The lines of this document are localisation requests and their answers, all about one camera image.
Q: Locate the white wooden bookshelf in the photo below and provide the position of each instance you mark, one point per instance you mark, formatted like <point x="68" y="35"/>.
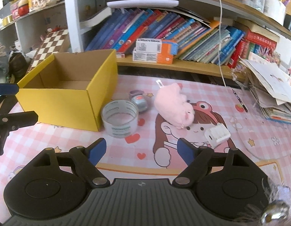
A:
<point x="72" y="16"/>

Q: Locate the pink printed desk mat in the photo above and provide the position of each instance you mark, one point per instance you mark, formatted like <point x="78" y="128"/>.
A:
<point x="77" y="146"/>

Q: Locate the row of colourful books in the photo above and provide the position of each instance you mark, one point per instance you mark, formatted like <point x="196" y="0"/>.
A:
<point x="159" y="28"/>

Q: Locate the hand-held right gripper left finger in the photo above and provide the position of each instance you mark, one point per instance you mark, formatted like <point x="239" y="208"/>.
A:
<point x="97" y="151"/>

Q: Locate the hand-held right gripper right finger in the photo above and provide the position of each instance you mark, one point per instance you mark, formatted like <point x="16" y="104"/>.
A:
<point x="185" y="151"/>

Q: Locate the small red white box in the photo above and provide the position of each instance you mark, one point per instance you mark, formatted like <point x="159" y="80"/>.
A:
<point x="120" y="55"/>

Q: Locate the pink plush pig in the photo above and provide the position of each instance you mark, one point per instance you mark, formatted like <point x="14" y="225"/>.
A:
<point x="171" y="103"/>

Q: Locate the grey folded cloth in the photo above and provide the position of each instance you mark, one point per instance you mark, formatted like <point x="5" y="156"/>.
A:
<point x="0" y="69"/>

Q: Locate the yellow cardboard box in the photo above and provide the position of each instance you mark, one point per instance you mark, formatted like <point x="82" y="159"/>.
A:
<point x="60" y="108"/>

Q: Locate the white cup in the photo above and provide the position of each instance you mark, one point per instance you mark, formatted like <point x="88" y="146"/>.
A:
<point x="275" y="9"/>

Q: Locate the clear tape roll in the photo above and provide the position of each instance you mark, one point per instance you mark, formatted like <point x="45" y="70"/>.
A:
<point x="122" y="130"/>

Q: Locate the black pen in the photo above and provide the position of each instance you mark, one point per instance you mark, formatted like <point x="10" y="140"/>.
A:
<point x="239" y="101"/>

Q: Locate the red round doll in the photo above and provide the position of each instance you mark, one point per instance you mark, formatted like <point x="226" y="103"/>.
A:
<point x="23" y="8"/>

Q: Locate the small grey purple toy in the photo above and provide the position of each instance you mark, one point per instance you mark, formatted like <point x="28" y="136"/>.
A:
<point x="139" y="102"/>

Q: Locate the white lamp bar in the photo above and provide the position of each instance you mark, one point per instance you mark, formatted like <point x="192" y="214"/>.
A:
<point x="143" y="4"/>

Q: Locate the stack of papers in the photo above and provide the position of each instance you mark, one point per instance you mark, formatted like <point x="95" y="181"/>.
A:
<point x="270" y="91"/>

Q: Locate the white charger plug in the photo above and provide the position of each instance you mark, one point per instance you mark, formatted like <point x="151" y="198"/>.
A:
<point x="217" y="135"/>

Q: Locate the fluffy charm with silver bell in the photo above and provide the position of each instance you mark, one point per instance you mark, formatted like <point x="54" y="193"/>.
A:
<point x="275" y="213"/>

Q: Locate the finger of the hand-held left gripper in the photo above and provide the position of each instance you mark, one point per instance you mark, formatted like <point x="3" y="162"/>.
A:
<point x="6" y="89"/>
<point x="20" y="120"/>

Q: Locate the wooden chessboard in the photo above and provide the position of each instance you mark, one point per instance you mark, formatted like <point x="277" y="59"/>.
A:
<point x="51" y="44"/>

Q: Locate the brown bag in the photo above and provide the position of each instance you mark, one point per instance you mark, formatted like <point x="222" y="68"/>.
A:
<point x="18" y="64"/>

